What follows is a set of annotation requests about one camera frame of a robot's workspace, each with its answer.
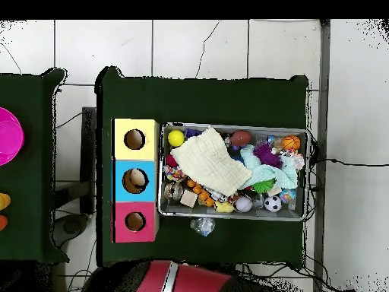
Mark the small soccer ball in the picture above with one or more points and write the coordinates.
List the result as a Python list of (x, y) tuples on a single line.
[(273, 204)]

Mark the orange toy basketball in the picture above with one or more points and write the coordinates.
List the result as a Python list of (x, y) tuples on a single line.
[(292, 142)]

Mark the mint green cloth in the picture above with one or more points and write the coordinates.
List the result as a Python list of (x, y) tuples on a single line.
[(273, 176)]

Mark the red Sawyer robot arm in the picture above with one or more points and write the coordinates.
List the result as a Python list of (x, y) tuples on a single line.
[(194, 281)]

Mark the clear plastic packet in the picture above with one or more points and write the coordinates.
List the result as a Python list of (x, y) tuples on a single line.
[(202, 225)]

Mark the small wooden block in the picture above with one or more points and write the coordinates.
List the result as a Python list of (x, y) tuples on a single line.
[(189, 199)]

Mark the magenta plate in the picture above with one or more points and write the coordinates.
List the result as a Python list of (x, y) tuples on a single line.
[(9, 137)]

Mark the clear mesh bin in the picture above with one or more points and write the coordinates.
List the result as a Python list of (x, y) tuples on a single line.
[(234, 216)]

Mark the purple spiky toy with eyes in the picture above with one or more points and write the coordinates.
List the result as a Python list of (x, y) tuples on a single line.
[(267, 156)]

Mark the dark green side table cloth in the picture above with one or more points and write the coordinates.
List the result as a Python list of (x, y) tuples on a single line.
[(27, 176)]

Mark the green spiky ball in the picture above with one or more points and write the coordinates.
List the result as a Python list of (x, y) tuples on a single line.
[(263, 186)]

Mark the white ball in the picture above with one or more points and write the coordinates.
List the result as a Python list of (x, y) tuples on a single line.
[(244, 204)]

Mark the brown toy football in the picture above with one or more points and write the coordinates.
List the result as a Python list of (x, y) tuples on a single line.
[(240, 138)]

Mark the yellow ball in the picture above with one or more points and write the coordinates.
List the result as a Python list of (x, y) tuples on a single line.
[(176, 138)]

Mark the cream yellow cloth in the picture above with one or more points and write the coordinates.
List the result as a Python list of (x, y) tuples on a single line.
[(209, 161)]

